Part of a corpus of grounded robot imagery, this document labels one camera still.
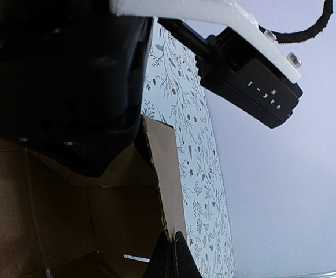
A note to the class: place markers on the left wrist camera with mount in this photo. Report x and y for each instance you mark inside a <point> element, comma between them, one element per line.
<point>235,58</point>

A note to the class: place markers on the brown cardboard box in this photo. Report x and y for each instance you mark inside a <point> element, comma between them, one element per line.
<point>56,223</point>

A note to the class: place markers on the floral patterned table mat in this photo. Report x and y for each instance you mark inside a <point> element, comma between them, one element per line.
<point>173,95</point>

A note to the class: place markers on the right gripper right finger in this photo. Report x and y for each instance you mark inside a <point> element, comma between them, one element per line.
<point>183,262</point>

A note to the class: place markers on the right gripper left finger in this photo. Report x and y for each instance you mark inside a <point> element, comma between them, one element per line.
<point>160,262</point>

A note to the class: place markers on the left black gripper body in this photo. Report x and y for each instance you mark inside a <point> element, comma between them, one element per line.
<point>71,80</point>

